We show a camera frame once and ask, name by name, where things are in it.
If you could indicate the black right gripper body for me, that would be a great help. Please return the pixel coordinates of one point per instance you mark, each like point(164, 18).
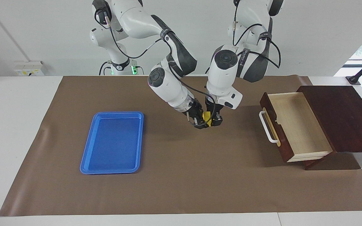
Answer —
point(196, 110)

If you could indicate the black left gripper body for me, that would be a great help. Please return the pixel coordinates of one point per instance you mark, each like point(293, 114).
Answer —
point(217, 110)

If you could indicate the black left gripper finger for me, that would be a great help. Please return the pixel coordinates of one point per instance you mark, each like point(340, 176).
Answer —
point(218, 121)

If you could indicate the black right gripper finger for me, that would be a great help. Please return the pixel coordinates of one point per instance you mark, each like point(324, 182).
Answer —
point(199, 124)

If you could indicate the yellow block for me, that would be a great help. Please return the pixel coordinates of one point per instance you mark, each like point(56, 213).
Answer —
point(206, 116)

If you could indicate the wooden drawer with light interior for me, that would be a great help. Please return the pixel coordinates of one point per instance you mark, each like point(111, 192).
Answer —
point(300, 128)

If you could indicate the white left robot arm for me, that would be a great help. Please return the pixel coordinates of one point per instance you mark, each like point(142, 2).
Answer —
point(222, 75)

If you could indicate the brown table mat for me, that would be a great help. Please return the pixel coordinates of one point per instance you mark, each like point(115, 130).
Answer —
point(168, 175)

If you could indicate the blue plastic tray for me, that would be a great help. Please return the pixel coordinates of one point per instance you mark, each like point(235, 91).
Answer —
point(115, 144)

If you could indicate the dark wooden cabinet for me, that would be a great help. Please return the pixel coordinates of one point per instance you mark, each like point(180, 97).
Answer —
point(350, 119)

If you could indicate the white wall socket box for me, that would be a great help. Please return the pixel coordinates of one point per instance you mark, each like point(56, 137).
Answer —
point(27, 67)

